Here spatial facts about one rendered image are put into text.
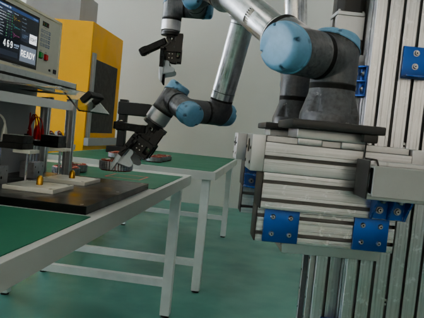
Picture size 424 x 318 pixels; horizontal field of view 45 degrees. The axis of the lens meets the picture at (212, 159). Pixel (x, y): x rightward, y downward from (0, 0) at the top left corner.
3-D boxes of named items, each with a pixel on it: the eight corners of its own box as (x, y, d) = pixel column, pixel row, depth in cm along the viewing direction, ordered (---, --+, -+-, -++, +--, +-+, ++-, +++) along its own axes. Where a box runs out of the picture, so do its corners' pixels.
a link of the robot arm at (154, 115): (150, 104, 165) (156, 105, 173) (142, 115, 165) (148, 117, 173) (168, 117, 164) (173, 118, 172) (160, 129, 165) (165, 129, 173)
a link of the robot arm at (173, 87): (179, 83, 161) (167, 74, 167) (159, 111, 162) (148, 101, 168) (195, 94, 166) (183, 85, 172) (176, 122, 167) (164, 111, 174)
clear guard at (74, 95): (108, 115, 156) (110, 95, 156) (79, 111, 132) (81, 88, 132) (9, 105, 160) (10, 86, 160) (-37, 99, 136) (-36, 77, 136)
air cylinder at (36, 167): (43, 176, 178) (44, 161, 178) (33, 178, 170) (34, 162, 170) (29, 175, 179) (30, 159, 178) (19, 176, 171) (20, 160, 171)
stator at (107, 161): (136, 170, 176) (137, 159, 175) (127, 173, 165) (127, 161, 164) (105, 168, 177) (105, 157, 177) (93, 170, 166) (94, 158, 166)
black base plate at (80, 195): (147, 189, 190) (148, 183, 190) (86, 215, 127) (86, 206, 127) (29, 175, 196) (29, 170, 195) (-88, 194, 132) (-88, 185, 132)
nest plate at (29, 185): (73, 188, 155) (74, 185, 155) (52, 194, 141) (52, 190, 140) (27, 183, 157) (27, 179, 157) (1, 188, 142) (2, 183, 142)
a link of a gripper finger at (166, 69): (173, 77, 188) (175, 58, 193) (157, 76, 188) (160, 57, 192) (173, 83, 190) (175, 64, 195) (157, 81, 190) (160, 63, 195)
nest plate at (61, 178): (100, 182, 179) (100, 178, 179) (84, 185, 165) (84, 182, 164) (59, 177, 181) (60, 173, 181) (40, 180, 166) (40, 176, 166)
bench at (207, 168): (229, 236, 488) (237, 159, 484) (203, 296, 305) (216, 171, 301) (118, 223, 501) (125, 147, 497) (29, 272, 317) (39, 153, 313)
